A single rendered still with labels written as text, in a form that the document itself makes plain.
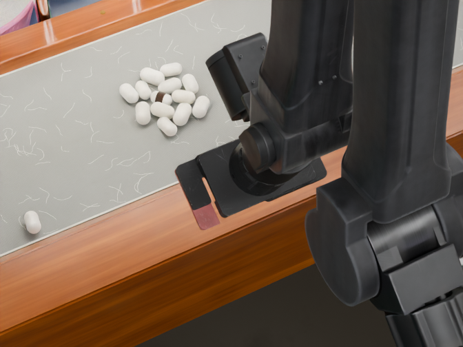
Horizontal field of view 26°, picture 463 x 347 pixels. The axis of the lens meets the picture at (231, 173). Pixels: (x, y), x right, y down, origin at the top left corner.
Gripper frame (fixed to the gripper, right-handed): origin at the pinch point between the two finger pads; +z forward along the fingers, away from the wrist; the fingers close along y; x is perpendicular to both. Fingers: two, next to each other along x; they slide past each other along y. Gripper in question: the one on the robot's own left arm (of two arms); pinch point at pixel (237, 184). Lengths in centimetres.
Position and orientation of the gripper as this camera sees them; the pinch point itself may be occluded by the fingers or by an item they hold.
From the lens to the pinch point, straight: 105.8
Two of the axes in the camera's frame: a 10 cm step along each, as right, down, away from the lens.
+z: -2.1, 2.0, 9.6
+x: 4.1, 9.1, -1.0
